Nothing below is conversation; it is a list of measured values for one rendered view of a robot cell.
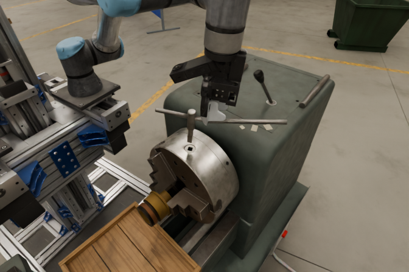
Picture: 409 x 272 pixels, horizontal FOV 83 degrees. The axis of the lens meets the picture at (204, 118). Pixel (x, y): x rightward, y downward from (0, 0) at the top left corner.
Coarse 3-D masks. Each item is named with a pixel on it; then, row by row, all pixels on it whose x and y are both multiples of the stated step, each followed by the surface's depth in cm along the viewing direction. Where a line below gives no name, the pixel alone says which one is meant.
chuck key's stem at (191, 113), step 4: (188, 112) 59; (192, 112) 59; (188, 116) 59; (192, 116) 59; (188, 120) 60; (192, 120) 60; (188, 124) 61; (192, 124) 61; (188, 128) 62; (192, 128) 62; (188, 132) 64; (192, 132) 64; (188, 136) 65; (192, 136) 65; (188, 140) 66
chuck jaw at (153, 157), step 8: (160, 152) 73; (152, 160) 71; (160, 160) 73; (152, 168) 75; (160, 168) 72; (168, 168) 74; (152, 176) 73; (160, 176) 72; (168, 176) 73; (176, 176) 76; (152, 184) 72; (160, 184) 71; (168, 184) 73; (160, 192) 71
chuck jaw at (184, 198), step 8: (184, 192) 72; (192, 192) 72; (176, 200) 70; (184, 200) 70; (192, 200) 69; (200, 200) 69; (176, 208) 69; (184, 208) 67; (192, 208) 68; (200, 208) 67; (208, 208) 69; (216, 208) 69; (200, 216) 67
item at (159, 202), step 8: (152, 192) 71; (144, 200) 70; (152, 200) 68; (160, 200) 69; (168, 200) 71; (144, 208) 67; (152, 208) 68; (160, 208) 68; (168, 208) 69; (144, 216) 71; (152, 216) 66; (160, 216) 68; (152, 224) 67
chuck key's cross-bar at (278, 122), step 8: (160, 112) 61; (168, 112) 60; (176, 112) 60; (200, 120) 60; (224, 120) 58; (232, 120) 58; (240, 120) 57; (248, 120) 57; (256, 120) 56; (264, 120) 56; (272, 120) 55; (280, 120) 55
